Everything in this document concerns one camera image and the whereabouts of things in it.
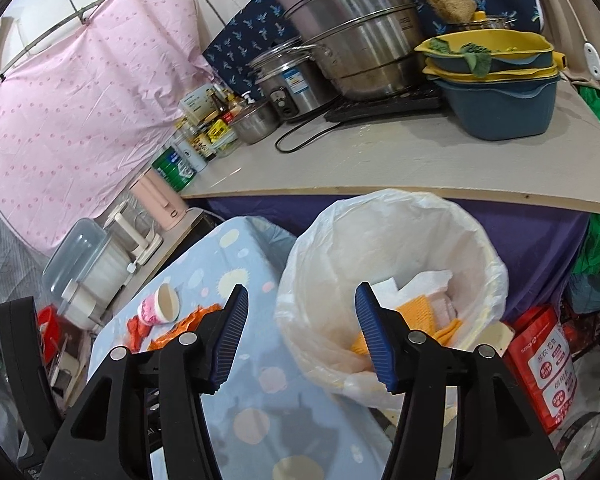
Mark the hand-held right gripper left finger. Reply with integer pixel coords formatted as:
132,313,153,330
40,284,251,480

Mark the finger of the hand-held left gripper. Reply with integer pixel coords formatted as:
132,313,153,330
0,297,56,456

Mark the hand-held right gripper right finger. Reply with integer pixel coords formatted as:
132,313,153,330
355,281,561,480

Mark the orange plastic bag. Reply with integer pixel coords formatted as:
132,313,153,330
147,304,227,352

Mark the small yellow foam fruit net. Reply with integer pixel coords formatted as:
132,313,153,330
396,295,434,330

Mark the large yellow foam fruit net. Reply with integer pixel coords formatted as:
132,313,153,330
350,316,464,357

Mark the white paper towel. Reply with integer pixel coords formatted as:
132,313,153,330
372,270,454,307

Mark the pink printed paper cup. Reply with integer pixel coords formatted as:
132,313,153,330
137,282,181,326

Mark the white lined trash bin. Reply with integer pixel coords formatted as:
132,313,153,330
274,188,510,412

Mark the red plastic bag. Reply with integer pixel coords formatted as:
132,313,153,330
126,317,154,354

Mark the red plastic basin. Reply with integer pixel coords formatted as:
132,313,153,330
36,307,57,367

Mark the blue planet print tablecloth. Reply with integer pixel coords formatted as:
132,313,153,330
87,216,402,480

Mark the wooden side shelf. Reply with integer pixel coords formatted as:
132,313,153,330
95,207,216,311

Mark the white dish box grey lid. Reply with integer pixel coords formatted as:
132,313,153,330
42,218,132,312

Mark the glass electric kettle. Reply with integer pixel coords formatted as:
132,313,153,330
102,200,164,267

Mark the pink electric kettle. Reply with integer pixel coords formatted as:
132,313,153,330
129,170,186,231

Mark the curved wooden countertop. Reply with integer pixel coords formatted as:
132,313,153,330
180,77,600,217

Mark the green can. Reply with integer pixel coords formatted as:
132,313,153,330
151,146,197,194

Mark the red printed bag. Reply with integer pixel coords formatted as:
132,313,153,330
507,305,579,434

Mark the purple counter skirt cloth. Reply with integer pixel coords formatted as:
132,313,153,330
187,197,589,324

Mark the white bottle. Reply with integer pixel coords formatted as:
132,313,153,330
172,132,207,172

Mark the clear food container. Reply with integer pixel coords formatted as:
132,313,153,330
212,137,241,159

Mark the dark tea bottle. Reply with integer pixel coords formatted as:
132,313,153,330
187,129,219,162

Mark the yellow packet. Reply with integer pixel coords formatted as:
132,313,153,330
207,120,232,144

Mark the small steel pot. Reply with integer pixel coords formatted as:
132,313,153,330
229,100,281,146

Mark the black induction cooker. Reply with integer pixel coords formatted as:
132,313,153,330
324,82,444,124

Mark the white and green cardboard box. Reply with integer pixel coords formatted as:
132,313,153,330
179,87,216,122

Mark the green plastic bag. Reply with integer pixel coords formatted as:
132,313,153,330
570,85,600,302

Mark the steel rice cooker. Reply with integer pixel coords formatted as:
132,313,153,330
248,40,339,124

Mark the blue plastic basin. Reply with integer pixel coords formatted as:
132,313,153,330
432,77,562,141

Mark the pink dotted cloth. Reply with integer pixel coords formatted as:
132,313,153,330
0,0,217,257

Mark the navy printed cloth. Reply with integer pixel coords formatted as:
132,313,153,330
202,0,544,102

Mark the large steel steamer pot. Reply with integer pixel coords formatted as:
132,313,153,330
275,0,424,104

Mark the blue basket yellow tray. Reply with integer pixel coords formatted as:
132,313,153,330
413,30,567,84

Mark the brown loofah sponge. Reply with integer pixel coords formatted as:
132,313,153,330
426,0,478,24

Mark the black power cable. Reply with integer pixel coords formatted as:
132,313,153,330
275,110,342,154

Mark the white cord switch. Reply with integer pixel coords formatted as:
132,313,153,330
583,42,600,79

